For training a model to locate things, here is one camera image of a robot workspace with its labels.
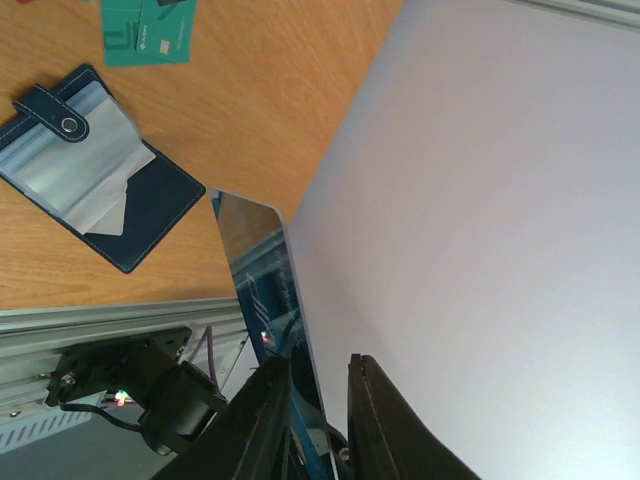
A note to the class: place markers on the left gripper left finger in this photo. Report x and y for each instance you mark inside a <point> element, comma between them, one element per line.
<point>249,439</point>

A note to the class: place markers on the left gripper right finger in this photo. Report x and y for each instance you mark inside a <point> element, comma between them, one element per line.
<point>387,439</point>

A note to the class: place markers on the blue card bottom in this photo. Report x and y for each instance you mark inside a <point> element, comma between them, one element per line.
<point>256,246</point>

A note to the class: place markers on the navy blue card holder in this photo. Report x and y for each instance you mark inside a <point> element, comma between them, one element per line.
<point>76,154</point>

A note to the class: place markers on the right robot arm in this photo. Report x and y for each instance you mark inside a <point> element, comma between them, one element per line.
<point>178,399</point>

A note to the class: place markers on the green card right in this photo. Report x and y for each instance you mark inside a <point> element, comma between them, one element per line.
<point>165,30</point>

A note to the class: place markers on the green card with stripe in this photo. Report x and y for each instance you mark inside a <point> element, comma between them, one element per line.
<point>120,26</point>

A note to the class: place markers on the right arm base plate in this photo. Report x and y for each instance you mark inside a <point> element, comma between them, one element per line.
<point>120,363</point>

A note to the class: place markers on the grey slotted cable duct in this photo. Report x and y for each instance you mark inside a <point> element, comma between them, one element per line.
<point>19,432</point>

